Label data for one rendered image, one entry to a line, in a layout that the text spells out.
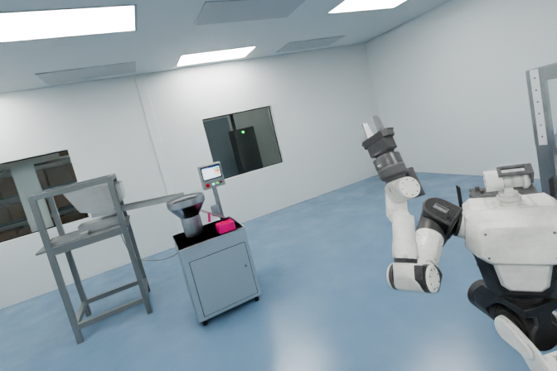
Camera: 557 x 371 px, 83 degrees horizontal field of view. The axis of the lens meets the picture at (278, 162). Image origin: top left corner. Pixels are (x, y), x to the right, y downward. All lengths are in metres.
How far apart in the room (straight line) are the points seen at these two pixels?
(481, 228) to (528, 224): 0.11
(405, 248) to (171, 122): 4.95
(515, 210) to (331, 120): 5.72
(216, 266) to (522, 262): 2.41
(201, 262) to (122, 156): 2.98
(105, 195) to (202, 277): 1.33
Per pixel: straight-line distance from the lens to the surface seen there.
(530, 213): 1.19
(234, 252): 3.07
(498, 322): 1.40
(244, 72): 6.03
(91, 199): 3.67
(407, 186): 1.02
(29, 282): 6.02
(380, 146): 1.07
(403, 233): 1.02
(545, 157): 1.87
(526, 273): 1.24
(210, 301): 3.17
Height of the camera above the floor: 1.63
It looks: 7 degrees down
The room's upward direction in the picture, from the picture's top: 13 degrees counter-clockwise
